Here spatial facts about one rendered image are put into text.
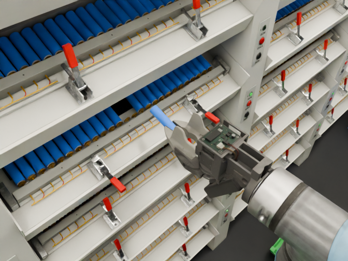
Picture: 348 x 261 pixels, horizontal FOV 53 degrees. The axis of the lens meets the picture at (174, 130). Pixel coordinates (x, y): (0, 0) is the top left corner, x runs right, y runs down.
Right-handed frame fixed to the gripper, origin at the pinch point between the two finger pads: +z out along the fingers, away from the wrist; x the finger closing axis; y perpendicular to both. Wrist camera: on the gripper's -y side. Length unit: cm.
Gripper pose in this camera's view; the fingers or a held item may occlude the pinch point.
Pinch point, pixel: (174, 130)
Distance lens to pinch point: 67.9
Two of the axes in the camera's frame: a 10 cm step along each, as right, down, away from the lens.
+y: 0.2, -6.7, -7.4
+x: -7.1, 5.1, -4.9
